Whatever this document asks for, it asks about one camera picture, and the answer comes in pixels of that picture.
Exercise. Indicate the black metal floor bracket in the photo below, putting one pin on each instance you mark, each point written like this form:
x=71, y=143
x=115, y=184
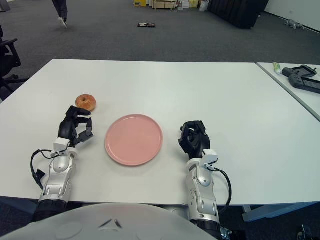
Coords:
x=303, y=232

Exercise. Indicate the grey quadruped robot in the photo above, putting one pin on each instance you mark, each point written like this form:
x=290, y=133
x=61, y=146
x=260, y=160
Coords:
x=292, y=23

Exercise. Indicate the black partition curtain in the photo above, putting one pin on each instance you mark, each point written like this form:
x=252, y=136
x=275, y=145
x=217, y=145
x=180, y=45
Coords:
x=237, y=12

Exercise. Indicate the black office chair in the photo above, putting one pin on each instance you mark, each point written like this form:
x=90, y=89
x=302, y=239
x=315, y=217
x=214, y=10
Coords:
x=10, y=57

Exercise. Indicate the red yellow apple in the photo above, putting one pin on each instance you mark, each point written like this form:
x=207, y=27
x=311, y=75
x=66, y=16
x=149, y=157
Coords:
x=85, y=100

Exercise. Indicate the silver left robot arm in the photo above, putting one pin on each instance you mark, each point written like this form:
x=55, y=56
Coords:
x=58, y=170

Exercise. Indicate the white plastic bag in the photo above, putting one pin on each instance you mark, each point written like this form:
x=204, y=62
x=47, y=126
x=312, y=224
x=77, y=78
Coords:
x=203, y=5

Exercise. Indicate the black flat tray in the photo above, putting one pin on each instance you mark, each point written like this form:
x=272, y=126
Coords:
x=146, y=25

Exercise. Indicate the wooden pallet crate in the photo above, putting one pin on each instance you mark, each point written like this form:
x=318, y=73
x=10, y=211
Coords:
x=165, y=4

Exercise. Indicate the grey robot torso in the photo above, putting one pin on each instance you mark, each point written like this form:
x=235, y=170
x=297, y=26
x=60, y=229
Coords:
x=100, y=220

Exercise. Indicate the stacked cardboard boxes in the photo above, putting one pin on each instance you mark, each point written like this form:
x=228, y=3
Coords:
x=188, y=3

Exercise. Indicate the green white tube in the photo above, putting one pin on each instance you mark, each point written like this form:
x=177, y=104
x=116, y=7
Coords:
x=277, y=67

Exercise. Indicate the yellow box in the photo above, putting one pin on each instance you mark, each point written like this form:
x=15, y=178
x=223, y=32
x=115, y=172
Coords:
x=140, y=3

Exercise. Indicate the walking person legs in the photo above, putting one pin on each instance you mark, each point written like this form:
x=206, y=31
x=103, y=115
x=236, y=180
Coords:
x=61, y=7

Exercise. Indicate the large black handheld controller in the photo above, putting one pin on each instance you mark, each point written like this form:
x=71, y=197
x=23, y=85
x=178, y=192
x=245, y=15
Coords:
x=296, y=81

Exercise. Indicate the small black handheld controller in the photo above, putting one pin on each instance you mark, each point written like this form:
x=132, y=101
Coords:
x=287, y=72

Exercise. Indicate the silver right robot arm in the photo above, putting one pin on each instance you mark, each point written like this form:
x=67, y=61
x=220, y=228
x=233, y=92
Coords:
x=202, y=180

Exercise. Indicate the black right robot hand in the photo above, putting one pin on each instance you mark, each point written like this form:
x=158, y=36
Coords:
x=200, y=142

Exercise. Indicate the grey table frame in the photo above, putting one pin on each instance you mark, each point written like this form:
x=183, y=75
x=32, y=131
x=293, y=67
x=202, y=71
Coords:
x=262, y=212

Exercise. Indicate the pink round plate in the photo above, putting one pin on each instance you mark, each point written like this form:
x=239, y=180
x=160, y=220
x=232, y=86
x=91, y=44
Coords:
x=133, y=140

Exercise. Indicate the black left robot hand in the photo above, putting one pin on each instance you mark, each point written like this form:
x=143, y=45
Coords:
x=66, y=128

